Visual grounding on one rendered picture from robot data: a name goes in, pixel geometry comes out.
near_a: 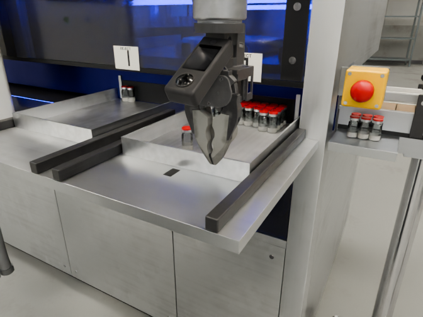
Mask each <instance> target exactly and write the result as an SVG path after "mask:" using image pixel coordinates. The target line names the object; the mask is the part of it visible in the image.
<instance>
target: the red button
mask: <svg viewBox="0 0 423 317"><path fill-rule="evenodd" d="M374 91H375V88H374V86H373V85H372V83H371V82H370V81H367V80H360V81H357V82H356V83H354V85H353V86H352V87H351V90H350V95H351V97H352V99H353V100H354V101H356V102H358V103H364V102H366V101H369V100H370V99H371V98H372V96H373V94H374Z"/></svg>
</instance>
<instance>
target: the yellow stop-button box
mask: <svg viewBox="0 0 423 317"><path fill-rule="evenodd" d="M389 73H390V67H379V66H368V65H352V66H351V67H350V68H348V69H347V70H346V76H345V81H344V89H343V93H342V101H341V104H342V106H349V107H355V108H365V109H376V110H379V109H381V106H382V104H383V102H384V98H385V92H386V86H387V82H388V76H389ZM360 80H367V81H370V82H371V83H372V85H373V86H374V88H375V91H374V94H373V96H372V98H371V99H370V100H369V101H366V102H364V103H358V102H356V101H354V100H353V99H352V97H351V95H350V90H351V87H352V86H353V85H354V83H356V82H357V81H360Z"/></svg>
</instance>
